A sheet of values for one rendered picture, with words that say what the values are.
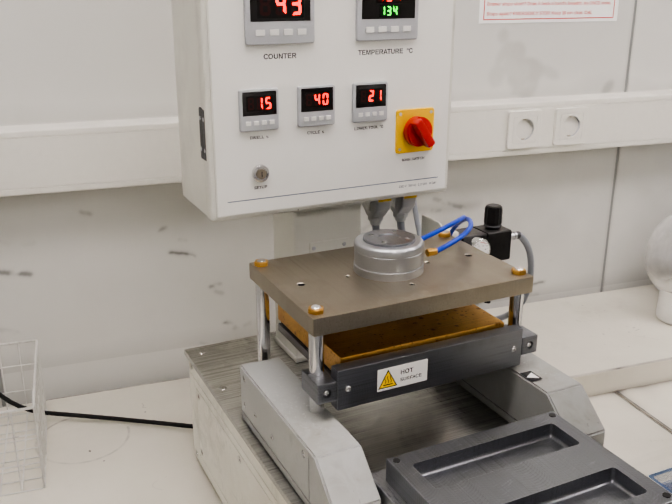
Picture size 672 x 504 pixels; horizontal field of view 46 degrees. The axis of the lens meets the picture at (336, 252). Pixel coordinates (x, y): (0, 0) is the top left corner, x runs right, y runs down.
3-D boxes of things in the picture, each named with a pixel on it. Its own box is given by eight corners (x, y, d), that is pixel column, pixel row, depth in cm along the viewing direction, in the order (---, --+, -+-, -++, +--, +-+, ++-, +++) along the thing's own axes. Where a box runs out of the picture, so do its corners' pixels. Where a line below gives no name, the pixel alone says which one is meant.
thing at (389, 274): (233, 314, 100) (229, 216, 96) (440, 276, 113) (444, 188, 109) (313, 402, 80) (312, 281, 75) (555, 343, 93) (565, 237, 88)
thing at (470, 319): (278, 330, 96) (276, 256, 93) (432, 299, 105) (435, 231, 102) (341, 394, 81) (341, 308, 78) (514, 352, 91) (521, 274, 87)
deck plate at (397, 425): (184, 354, 111) (183, 348, 111) (398, 311, 126) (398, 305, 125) (324, 558, 72) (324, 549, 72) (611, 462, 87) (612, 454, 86)
